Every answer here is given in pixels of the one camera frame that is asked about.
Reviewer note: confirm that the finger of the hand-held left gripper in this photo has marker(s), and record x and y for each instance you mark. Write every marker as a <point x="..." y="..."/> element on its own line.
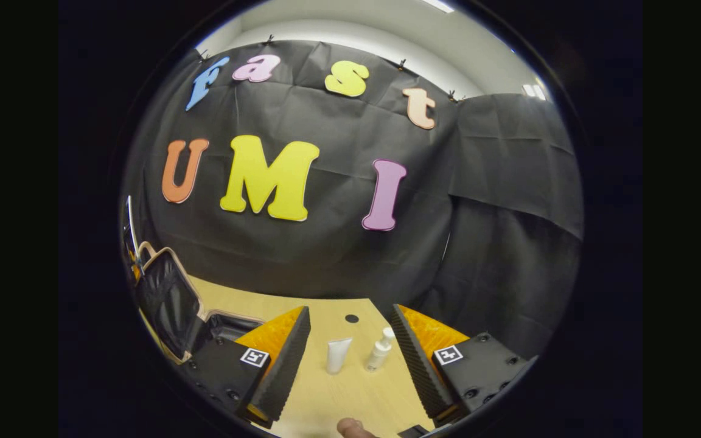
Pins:
<point x="130" y="243"/>

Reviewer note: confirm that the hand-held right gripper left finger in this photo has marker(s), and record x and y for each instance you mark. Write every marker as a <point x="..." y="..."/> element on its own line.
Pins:
<point x="286" y="371"/>

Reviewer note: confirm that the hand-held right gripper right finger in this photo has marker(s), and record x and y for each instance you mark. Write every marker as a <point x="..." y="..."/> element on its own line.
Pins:
<point x="426" y="377"/>

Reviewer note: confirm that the white pump bottle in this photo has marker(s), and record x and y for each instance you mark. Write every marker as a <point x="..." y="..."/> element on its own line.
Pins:
<point x="380" y="353"/>

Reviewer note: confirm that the white squeeze tube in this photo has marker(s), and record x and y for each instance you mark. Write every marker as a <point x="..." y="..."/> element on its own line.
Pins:
<point x="338" y="356"/>

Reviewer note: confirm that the small beige suitcase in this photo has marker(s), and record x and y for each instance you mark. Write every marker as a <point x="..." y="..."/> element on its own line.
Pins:
<point x="168" y="304"/>

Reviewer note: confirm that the ceiling light panel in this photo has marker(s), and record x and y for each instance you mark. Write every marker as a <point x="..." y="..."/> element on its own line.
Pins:
<point x="439" y="5"/>
<point x="533" y="91"/>

